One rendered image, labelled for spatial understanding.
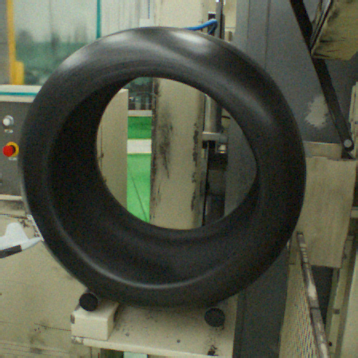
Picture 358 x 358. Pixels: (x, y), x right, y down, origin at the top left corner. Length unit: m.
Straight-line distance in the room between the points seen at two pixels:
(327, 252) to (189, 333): 0.42
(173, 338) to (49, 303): 0.83
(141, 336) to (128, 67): 0.61
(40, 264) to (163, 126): 0.78
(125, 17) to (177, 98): 9.08
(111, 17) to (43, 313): 8.81
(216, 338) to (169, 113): 0.59
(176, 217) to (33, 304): 0.78
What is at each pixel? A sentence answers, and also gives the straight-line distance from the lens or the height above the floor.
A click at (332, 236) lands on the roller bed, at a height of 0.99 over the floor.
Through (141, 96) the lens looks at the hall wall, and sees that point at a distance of 10.37.
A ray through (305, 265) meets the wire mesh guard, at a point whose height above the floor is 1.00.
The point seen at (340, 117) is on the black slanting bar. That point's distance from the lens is 1.24.
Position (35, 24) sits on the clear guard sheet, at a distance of 1.69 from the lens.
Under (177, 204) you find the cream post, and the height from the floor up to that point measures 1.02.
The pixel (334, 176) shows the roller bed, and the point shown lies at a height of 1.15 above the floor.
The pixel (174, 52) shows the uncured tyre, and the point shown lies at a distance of 0.88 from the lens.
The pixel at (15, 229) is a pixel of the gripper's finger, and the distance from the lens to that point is 1.03.
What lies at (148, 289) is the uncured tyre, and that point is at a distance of 1.01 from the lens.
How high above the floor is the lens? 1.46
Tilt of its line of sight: 16 degrees down
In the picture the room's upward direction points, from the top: 2 degrees clockwise
